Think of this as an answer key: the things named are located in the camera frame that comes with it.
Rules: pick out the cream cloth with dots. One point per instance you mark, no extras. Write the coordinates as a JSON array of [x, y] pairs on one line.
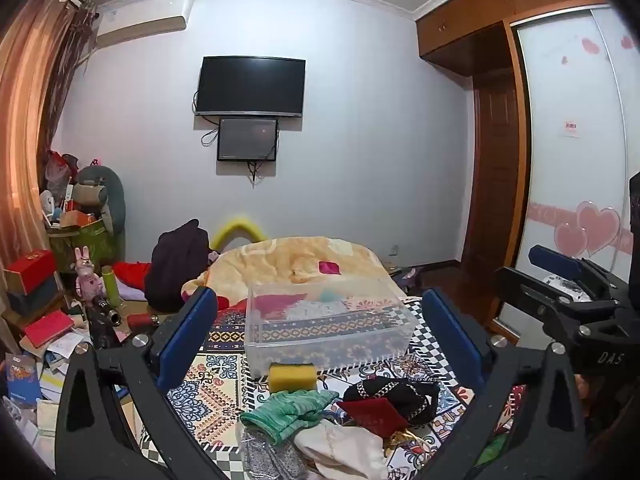
[[340, 452]]

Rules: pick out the small red-white sticker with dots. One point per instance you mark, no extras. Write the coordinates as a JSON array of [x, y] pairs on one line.
[[571, 128]]

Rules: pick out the small black wall monitor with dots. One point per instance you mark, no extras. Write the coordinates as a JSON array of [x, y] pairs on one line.
[[247, 139]]

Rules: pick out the pink cloth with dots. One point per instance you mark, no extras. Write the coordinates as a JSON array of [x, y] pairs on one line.
[[277, 306]]

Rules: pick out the yellow floral blanket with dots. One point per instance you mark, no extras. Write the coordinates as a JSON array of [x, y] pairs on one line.
[[290, 257]]

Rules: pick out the patterned bed sheet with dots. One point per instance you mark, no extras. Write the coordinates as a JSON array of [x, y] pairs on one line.
[[215, 390]]

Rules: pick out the green knit cloth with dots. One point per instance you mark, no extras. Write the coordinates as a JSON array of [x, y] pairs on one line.
[[285, 410]]

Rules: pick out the dark red cloth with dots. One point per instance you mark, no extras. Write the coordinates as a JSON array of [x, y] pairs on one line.
[[372, 415]]

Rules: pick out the pink bunny toy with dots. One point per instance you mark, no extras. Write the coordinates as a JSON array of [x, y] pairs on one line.
[[88, 277]]

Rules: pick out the pile of papers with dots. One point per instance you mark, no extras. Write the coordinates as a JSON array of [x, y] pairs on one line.
[[55, 360]]

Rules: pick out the black backpack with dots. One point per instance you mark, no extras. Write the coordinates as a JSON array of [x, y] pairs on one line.
[[175, 265]]

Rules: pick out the grey plush toy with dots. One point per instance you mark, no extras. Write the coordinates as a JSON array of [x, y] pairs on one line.
[[97, 195]]

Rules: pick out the grey knit cloth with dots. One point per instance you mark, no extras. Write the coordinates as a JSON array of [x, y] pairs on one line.
[[267, 455]]

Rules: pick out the blue box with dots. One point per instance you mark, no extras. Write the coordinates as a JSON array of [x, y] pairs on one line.
[[22, 377]]

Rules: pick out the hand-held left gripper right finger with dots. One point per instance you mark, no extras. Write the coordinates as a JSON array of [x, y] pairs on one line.
[[452, 335]]

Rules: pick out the white fluffy cloth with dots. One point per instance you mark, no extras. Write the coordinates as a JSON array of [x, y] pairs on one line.
[[315, 310]]

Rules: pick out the orange curtain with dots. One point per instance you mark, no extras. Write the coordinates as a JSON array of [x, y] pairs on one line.
[[27, 125]]

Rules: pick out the red cylinder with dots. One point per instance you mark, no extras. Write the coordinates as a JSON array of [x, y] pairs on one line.
[[142, 320]]

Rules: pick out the green cylinder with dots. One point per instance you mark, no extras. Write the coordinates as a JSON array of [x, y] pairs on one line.
[[111, 287]]

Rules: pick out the green cardboard box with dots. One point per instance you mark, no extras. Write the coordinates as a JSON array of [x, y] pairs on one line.
[[82, 245]]

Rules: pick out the white heart-print sliding door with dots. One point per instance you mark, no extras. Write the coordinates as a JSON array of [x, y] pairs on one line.
[[570, 185]]

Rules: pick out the black flashlight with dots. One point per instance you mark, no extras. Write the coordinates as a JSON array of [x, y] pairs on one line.
[[107, 310]]

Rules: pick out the wooden wardrobe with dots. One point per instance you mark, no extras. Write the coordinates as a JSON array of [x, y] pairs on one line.
[[465, 25]]

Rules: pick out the brown wooden door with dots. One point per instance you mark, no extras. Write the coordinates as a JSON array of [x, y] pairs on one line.
[[492, 175]]

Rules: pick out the clear plastic storage bin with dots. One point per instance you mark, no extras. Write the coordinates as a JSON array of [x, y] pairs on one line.
[[330, 345]]

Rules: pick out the wall-mounted black television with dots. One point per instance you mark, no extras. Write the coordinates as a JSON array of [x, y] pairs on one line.
[[250, 85]]

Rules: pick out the yellow sponge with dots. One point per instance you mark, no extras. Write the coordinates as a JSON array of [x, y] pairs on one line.
[[292, 377]]

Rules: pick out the teal soft item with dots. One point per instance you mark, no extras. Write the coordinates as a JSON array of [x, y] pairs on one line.
[[329, 295]]

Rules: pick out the red book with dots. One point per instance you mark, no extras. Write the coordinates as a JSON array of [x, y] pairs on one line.
[[49, 329]]

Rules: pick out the small magenta cloth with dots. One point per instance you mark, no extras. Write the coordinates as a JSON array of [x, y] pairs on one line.
[[330, 267]]

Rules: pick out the dark grey box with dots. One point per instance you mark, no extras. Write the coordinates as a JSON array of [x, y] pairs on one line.
[[35, 297]]

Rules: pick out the green wrapper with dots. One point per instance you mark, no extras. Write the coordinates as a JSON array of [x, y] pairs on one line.
[[492, 450]]

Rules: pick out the red box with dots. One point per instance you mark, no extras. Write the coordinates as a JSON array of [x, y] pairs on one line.
[[30, 270]]

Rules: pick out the yellow foam arch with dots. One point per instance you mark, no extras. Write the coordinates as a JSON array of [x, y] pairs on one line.
[[237, 225]]

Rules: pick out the black cloth with white pattern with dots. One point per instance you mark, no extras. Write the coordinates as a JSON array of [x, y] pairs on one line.
[[400, 392]]

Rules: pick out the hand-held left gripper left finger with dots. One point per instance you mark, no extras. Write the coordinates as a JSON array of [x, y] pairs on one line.
[[186, 330]]

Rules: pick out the white air conditioner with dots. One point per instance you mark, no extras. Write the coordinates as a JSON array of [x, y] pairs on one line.
[[145, 17]]

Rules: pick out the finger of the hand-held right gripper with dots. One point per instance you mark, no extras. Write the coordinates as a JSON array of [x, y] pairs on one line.
[[540, 295], [552, 260]]

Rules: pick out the red plastic bag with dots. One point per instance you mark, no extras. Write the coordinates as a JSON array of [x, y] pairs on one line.
[[60, 170]]

